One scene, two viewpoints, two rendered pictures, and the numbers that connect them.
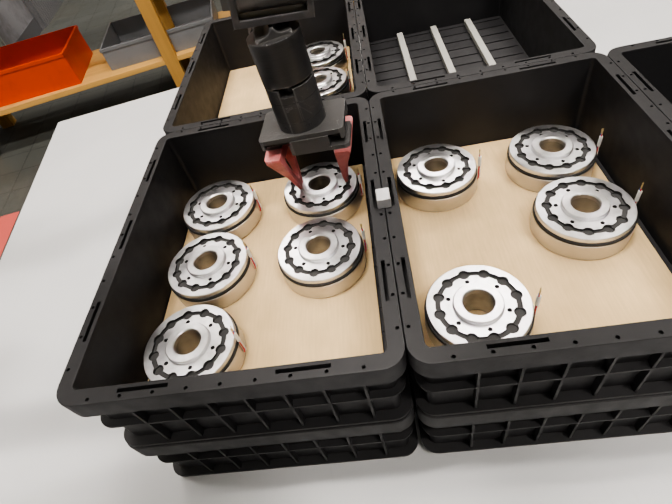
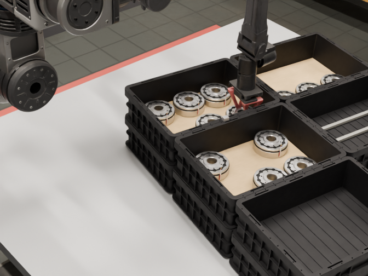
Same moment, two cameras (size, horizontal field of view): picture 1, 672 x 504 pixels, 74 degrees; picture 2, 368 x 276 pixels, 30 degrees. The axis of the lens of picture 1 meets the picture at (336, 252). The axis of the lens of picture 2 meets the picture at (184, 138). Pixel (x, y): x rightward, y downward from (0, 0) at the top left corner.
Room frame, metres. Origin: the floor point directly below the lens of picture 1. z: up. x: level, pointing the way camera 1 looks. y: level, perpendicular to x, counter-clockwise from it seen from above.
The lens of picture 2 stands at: (-0.89, -1.15, 2.10)
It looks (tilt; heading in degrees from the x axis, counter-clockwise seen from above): 37 degrees down; 46
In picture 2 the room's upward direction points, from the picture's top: 4 degrees clockwise
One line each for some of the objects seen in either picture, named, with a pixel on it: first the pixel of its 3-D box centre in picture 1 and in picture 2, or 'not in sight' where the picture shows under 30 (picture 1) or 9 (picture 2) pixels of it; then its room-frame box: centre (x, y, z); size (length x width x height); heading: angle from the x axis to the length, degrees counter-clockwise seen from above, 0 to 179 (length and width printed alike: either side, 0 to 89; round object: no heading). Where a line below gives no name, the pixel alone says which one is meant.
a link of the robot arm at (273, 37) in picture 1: (279, 52); (249, 62); (0.48, 0.00, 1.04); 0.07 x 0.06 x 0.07; 0
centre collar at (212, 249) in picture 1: (206, 261); (189, 99); (0.39, 0.16, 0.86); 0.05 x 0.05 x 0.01
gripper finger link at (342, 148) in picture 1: (328, 152); (247, 103); (0.47, -0.03, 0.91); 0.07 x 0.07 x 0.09; 75
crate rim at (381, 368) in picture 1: (249, 222); (201, 96); (0.38, 0.08, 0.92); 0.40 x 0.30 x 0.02; 170
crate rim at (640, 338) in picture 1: (528, 176); (259, 149); (0.32, -0.21, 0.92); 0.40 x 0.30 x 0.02; 170
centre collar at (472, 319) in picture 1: (478, 303); (211, 161); (0.23, -0.12, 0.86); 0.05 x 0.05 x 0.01
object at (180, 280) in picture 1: (208, 263); (188, 100); (0.39, 0.16, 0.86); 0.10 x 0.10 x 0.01
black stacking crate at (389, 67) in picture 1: (450, 51); (360, 124); (0.72, -0.28, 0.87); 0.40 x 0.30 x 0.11; 170
